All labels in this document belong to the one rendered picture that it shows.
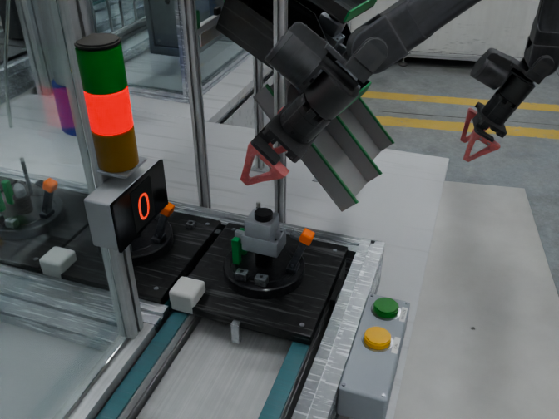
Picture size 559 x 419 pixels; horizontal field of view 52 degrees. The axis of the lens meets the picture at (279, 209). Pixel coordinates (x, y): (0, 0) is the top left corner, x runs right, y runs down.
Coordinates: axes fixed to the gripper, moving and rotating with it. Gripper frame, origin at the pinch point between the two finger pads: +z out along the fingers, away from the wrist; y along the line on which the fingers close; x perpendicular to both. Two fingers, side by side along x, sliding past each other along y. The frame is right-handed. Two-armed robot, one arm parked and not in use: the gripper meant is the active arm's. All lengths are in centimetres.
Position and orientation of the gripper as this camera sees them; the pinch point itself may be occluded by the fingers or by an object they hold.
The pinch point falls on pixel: (259, 164)
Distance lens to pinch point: 88.5
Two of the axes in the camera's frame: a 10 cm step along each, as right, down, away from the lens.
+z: -6.0, 5.3, 6.0
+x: 7.2, 6.8, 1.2
